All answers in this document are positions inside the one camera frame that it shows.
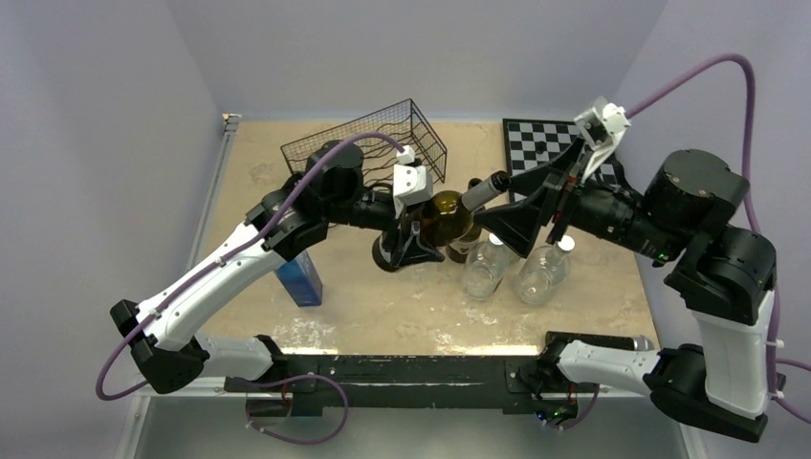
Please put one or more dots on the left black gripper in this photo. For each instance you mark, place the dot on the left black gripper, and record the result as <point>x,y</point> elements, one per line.
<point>392,242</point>

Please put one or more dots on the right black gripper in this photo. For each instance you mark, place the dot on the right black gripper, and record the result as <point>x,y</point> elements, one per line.
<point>517,222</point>

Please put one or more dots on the green wine bottle gold label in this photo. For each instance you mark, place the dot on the green wine bottle gold label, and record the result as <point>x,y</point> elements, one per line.
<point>448,214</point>

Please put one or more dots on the dark brown wine bottle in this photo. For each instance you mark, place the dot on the dark brown wine bottle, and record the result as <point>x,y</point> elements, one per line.
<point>458,250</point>

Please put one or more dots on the blue square glass bottle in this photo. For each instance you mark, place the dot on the blue square glass bottle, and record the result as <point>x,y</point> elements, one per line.
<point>300,278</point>

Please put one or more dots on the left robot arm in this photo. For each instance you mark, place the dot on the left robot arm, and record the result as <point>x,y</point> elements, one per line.
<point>163,334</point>

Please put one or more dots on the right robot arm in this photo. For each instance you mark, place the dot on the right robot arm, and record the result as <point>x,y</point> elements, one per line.
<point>726,276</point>

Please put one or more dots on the clear bottle white cap right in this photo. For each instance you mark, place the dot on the clear bottle white cap right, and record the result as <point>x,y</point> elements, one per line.
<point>544,271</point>

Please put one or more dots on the clear bottle white cap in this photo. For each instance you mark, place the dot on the clear bottle white cap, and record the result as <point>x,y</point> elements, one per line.
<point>485,268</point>
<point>544,271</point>

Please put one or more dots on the clear bottle white cap left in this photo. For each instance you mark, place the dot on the clear bottle white cap left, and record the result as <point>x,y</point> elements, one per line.
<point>485,268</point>

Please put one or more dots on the black white chessboard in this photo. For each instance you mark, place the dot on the black white chessboard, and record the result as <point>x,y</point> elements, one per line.
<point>521,135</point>

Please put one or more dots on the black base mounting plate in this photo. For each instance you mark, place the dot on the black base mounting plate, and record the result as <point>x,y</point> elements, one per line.
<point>305,385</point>

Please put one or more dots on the black silver microphone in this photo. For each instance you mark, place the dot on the black silver microphone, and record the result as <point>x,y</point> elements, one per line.
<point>639,344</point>

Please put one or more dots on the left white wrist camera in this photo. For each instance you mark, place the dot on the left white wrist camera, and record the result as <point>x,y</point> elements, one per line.
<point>412,184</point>

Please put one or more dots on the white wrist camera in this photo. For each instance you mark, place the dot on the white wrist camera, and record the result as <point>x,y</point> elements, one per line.
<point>602,126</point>
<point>412,184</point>

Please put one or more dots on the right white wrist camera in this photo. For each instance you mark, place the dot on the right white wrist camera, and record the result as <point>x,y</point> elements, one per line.
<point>602,126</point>

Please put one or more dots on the black wire wine rack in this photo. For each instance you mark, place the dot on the black wire wine rack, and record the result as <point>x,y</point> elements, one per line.
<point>403,122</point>

